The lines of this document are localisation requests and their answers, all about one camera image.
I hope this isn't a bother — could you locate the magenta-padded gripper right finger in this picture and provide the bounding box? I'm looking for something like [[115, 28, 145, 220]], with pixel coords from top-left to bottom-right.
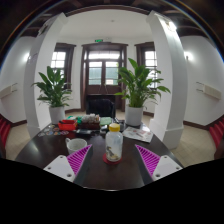
[[134, 143, 184, 188]]

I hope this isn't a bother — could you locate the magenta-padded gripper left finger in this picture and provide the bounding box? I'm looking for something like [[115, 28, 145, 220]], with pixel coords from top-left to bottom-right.
[[43, 143, 95, 188]]

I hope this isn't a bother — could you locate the yellow-capped plastic drink bottle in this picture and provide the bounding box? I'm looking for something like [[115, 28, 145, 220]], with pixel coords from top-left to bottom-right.
[[105, 122, 124, 163]]

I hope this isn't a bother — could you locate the white speckled cup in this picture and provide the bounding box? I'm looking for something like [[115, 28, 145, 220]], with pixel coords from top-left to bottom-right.
[[64, 137, 88, 155]]

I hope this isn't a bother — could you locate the colourful round badges sheet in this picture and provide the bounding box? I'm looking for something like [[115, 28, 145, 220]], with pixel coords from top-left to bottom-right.
[[37, 124, 70, 138]]

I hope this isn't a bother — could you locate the red box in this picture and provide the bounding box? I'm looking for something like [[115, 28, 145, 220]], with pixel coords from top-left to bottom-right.
[[58, 119, 78, 132]]

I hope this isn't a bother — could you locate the black pouch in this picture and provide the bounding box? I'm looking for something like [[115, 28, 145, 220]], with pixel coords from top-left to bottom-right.
[[74, 128, 94, 136]]

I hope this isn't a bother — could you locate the brown box of snacks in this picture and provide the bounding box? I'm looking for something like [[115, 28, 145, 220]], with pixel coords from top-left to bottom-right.
[[79, 113, 101, 130]]

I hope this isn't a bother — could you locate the green notebook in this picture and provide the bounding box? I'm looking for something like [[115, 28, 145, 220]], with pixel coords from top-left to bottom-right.
[[99, 116, 114, 127]]

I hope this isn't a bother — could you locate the black chair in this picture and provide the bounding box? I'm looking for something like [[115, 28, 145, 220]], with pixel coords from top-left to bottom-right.
[[85, 94, 117, 118]]

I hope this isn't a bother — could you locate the small plant in white pot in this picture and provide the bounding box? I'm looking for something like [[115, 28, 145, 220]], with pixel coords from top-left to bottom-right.
[[31, 65, 74, 125]]

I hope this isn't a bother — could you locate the large plant in white pot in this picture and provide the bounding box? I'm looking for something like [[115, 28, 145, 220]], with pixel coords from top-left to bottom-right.
[[114, 58, 172, 127]]

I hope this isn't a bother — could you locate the dark wooden glazed door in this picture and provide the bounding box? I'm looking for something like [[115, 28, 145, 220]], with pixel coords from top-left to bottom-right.
[[80, 42, 129, 113]]

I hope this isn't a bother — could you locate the dark-framed window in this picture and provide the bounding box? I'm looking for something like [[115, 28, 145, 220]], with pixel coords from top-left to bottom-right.
[[134, 41, 158, 89], [49, 42, 77, 91]]

